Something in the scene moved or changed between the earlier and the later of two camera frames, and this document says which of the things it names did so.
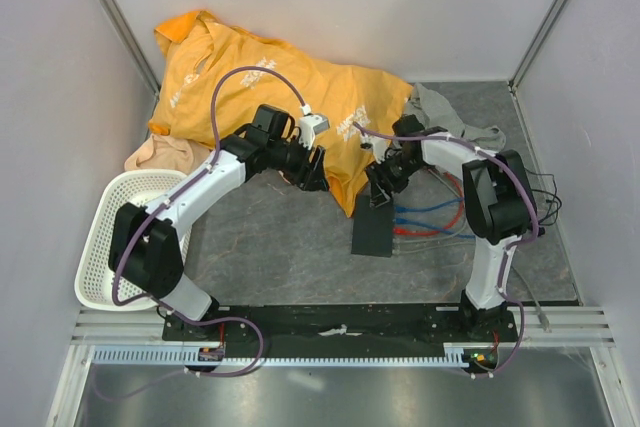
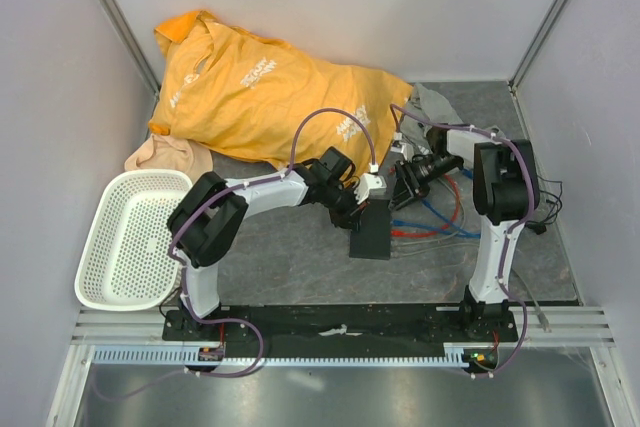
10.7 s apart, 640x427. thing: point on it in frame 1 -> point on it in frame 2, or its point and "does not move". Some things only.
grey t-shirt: [434, 112] does not move
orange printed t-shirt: [213, 76] does not move
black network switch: [372, 232] does not move
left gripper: [309, 176] -> [350, 218]
